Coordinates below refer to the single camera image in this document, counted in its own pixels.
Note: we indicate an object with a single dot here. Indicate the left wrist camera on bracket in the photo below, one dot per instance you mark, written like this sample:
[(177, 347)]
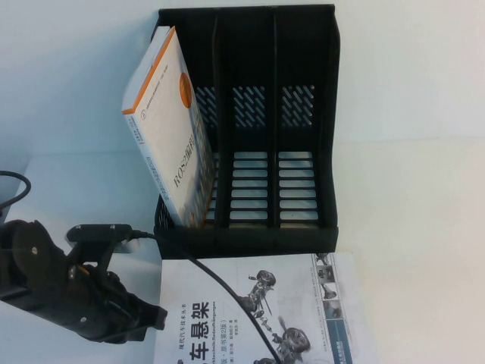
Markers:
[(98, 233)]

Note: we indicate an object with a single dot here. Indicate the white orange ROS2 book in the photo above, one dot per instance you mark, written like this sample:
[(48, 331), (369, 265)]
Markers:
[(166, 113)]

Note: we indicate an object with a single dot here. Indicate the black plastic three-slot book stand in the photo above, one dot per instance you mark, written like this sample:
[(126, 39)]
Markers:
[(250, 57)]

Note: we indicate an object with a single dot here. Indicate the white car suspension book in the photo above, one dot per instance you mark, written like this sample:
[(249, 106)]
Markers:
[(303, 303)]

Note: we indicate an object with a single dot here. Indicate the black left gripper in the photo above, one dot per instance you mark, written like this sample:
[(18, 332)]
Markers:
[(76, 303)]

